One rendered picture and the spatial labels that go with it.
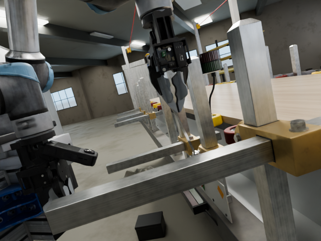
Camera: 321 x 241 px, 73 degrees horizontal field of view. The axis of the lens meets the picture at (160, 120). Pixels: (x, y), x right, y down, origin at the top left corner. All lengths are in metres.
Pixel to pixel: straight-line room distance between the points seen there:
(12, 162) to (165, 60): 0.49
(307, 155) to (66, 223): 0.29
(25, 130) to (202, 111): 0.41
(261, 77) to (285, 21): 11.77
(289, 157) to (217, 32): 11.71
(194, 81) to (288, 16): 11.64
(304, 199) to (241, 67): 0.48
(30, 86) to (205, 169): 0.39
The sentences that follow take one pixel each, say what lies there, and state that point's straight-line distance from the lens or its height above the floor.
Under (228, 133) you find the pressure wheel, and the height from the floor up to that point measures 0.91.
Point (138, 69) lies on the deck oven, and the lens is 7.44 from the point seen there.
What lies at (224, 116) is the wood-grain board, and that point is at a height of 0.90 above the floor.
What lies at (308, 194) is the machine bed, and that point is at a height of 0.69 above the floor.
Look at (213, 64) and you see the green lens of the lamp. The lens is 0.58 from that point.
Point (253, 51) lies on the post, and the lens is 0.34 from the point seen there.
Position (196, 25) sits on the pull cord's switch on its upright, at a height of 1.75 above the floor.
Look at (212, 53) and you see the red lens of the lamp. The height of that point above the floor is 1.11.
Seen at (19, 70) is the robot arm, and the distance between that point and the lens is 0.52.
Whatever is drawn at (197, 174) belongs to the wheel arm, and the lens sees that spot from 0.28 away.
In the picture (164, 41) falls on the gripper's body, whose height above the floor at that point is 1.14.
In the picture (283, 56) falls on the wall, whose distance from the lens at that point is 11.99.
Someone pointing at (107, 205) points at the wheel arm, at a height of 0.94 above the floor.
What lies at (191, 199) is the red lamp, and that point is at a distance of 0.72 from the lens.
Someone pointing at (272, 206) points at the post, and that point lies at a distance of 0.41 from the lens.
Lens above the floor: 1.06
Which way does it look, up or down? 9 degrees down
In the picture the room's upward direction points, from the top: 14 degrees counter-clockwise
